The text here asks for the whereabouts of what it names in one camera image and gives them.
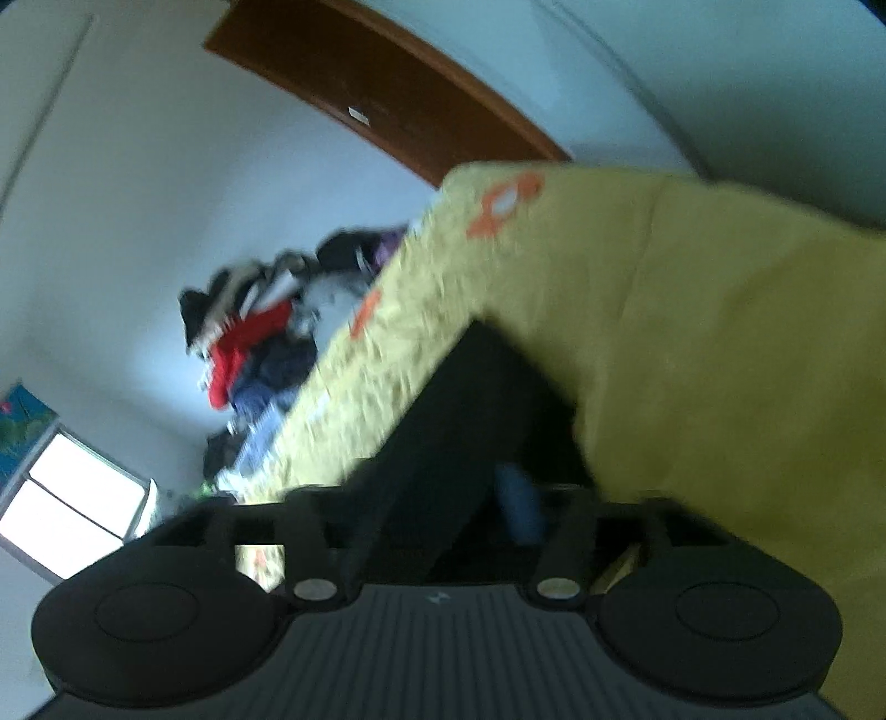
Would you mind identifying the black pants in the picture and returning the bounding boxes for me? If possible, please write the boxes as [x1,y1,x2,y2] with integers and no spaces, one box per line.
[344,315,597,591]

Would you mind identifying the brown wooden door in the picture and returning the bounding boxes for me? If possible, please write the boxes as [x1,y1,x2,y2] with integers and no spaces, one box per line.
[203,0,573,190]

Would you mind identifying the blue printed cloth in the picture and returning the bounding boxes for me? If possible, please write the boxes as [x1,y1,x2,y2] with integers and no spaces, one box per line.
[0,379,60,487]

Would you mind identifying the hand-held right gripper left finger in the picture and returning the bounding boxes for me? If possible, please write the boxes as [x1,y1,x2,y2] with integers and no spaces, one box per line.
[147,483,362,614]

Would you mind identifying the pile of clothes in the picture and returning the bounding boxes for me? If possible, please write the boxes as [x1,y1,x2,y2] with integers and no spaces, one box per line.
[178,225,418,501]

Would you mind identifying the yellow carrot print bed cover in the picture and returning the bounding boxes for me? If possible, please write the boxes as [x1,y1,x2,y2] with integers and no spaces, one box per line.
[231,161,886,720]

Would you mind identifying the window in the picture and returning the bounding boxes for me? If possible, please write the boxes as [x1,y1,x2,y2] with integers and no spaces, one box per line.
[0,425,157,581]

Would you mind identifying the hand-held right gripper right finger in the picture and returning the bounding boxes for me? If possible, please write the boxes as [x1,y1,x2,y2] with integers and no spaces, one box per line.
[494,462,722,614]

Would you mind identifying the white wardrobe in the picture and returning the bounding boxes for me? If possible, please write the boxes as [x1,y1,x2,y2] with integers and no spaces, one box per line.
[536,0,886,233]

